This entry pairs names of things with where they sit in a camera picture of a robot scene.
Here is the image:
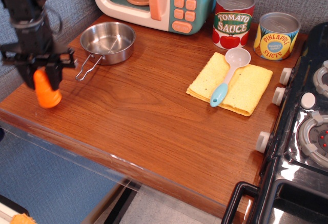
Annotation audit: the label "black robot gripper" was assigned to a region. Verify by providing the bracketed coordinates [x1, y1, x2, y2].
[1, 16, 77, 91]

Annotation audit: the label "orange toy carrot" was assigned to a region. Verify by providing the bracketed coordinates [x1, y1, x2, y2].
[33, 69, 62, 109]

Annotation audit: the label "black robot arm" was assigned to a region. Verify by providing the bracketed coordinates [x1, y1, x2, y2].
[1, 0, 77, 91]

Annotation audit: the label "small steel pan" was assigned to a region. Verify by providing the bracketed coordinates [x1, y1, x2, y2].
[75, 22, 136, 81]

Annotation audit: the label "toy microwave oven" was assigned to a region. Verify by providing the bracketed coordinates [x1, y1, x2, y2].
[95, 0, 215, 35]

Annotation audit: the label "yellow folded cloth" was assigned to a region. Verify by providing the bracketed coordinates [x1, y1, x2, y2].
[186, 52, 273, 116]

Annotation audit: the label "tomato sauce can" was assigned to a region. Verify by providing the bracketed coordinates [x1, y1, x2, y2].
[212, 0, 255, 49]

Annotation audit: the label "pineapple slices can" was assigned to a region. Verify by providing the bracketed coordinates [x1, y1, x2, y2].
[253, 12, 301, 61]

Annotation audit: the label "black toy stove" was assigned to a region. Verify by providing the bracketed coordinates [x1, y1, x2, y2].
[222, 23, 327, 223]

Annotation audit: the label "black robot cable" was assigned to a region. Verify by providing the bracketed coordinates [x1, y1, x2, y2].
[45, 6, 64, 36]

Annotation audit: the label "grey spoon blue handle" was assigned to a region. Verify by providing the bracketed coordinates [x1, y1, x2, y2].
[210, 48, 251, 107]

